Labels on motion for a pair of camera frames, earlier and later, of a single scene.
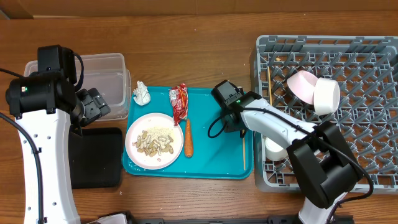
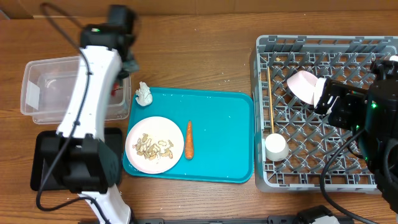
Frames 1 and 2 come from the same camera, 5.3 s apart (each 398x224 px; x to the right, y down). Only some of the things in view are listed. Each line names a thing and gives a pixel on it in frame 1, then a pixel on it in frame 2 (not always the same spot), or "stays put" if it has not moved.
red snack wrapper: x=179 y=100 → x=116 y=86
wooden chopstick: x=270 y=84 stays put
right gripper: x=232 y=123 → x=325 y=97
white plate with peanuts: x=153 y=142 stays put
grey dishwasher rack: x=350 y=79 stays put
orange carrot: x=188 y=144 stays put
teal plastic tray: x=227 y=157 stays put
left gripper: x=95 y=104 → x=133 y=67
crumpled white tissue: x=142 y=95 stays put
